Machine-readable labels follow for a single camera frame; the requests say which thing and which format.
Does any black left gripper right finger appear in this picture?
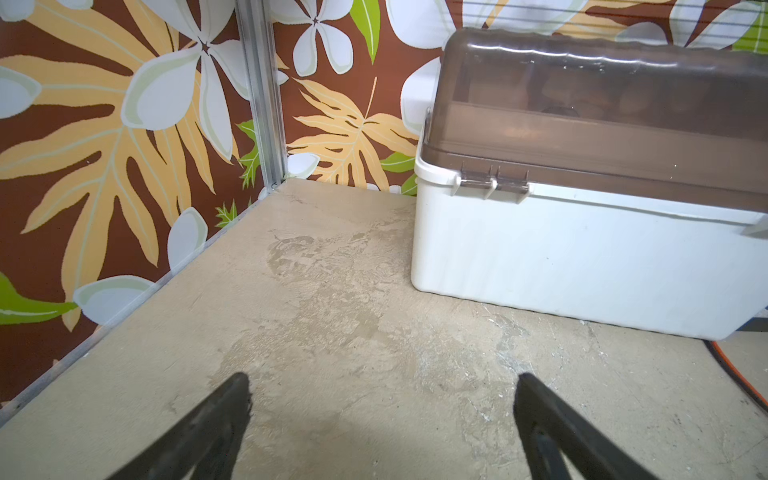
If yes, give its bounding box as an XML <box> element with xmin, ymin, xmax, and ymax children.
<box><xmin>513</xmin><ymin>372</ymin><xmax>655</xmax><ymax>479</ymax></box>

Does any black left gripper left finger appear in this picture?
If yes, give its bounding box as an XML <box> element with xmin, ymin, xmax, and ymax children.
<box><xmin>110</xmin><ymin>372</ymin><xmax>252</xmax><ymax>479</ymax></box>

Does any white box brown lid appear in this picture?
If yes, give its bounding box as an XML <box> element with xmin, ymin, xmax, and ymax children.
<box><xmin>411</xmin><ymin>29</ymin><xmax>767</xmax><ymax>340</ymax></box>

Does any red black cable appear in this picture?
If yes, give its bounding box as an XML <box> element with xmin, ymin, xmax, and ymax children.
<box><xmin>705</xmin><ymin>339</ymin><xmax>768</xmax><ymax>413</ymax></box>

